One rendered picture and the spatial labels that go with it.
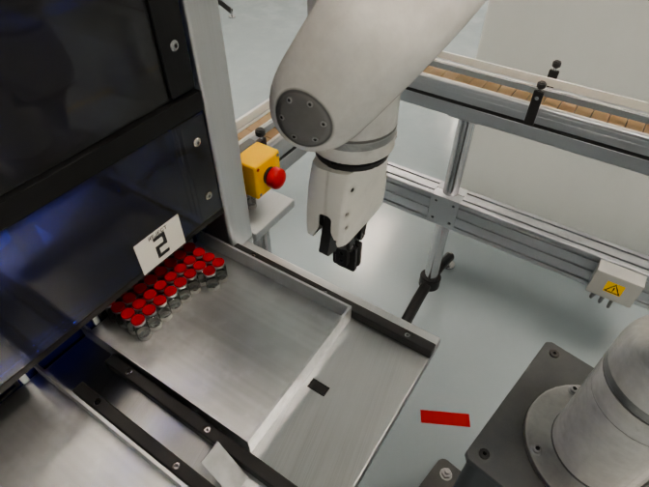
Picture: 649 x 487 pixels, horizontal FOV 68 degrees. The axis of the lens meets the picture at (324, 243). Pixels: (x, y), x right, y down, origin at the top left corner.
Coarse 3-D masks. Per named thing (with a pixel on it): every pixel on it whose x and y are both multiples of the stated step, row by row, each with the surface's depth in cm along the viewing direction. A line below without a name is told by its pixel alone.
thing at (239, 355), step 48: (240, 288) 84; (288, 288) 84; (96, 336) 73; (192, 336) 77; (240, 336) 77; (288, 336) 77; (336, 336) 77; (192, 384) 71; (240, 384) 71; (288, 384) 71; (240, 432) 66
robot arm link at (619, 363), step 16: (640, 320) 52; (624, 336) 51; (640, 336) 48; (608, 352) 54; (624, 352) 50; (640, 352) 46; (608, 368) 53; (624, 368) 50; (640, 368) 47; (608, 384) 53; (624, 384) 50; (640, 384) 48; (624, 400) 51; (640, 400) 49; (640, 416) 50
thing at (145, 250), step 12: (168, 228) 72; (180, 228) 74; (144, 240) 69; (156, 240) 71; (168, 240) 73; (180, 240) 75; (144, 252) 70; (156, 252) 72; (168, 252) 74; (144, 264) 71; (156, 264) 73
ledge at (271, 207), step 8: (272, 192) 103; (256, 200) 101; (264, 200) 101; (272, 200) 101; (280, 200) 101; (288, 200) 101; (256, 208) 99; (264, 208) 99; (272, 208) 99; (280, 208) 99; (288, 208) 101; (256, 216) 98; (264, 216) 98; (272, 216) 98; (280, 216) 99; (256, 224) 96; (264, 224) 96; (272, 224) 98; (256, 232) 94; (264, 232) 96; (256, 240) 95
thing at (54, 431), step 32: (32, 384) 71; (0, 416) 67; (32, 416) 67; (64, 416) 67; (96, 416) 65; (0, 448) 64; (32, 448) 64; (64, 448) 64; (96, 448) 64; (128, 448) 64; (0, 480) 61; (32, 480) 61; (64, 480) 61; (96, 480) 61; (128, 480) 61; (160, 480) 61
